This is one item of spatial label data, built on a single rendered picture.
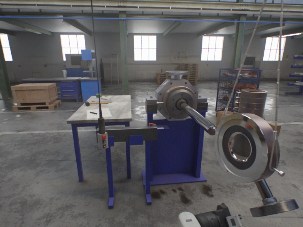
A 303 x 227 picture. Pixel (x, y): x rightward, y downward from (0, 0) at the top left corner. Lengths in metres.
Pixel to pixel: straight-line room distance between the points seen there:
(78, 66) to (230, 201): 11.47
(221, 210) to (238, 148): 2.58
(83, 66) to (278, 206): 11.83
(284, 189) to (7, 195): 3.37
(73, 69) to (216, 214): 12.13
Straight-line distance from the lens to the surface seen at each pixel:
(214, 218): 0.85
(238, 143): 3.40
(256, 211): 1.04
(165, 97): 1.98
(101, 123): 1.34
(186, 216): 0.80
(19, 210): 2.61
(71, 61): 12.65
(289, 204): 1.04
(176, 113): 2.00
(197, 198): 2.38
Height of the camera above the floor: 1.55
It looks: 17 degrees down
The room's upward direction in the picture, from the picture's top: straight up
